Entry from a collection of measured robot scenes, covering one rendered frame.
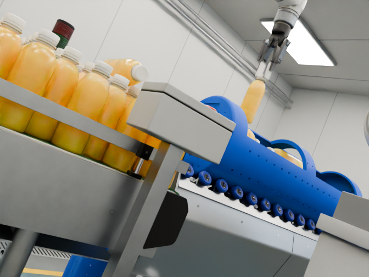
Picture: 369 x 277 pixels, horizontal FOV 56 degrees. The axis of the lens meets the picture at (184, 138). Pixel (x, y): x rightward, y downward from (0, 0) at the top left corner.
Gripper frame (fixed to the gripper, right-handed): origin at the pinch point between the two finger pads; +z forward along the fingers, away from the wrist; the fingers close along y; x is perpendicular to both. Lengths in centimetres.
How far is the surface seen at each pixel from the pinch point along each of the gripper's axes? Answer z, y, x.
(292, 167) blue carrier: 33.9, -28.2, -2.4
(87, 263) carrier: 105, 33, 22
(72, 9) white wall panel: -61, 325, -1
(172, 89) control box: 34, -45, 66
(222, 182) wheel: 48, -24, 22
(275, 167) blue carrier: 36.7, -28.1, 6.2
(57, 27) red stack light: 21, 24, 74
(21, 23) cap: 33, -24, 91
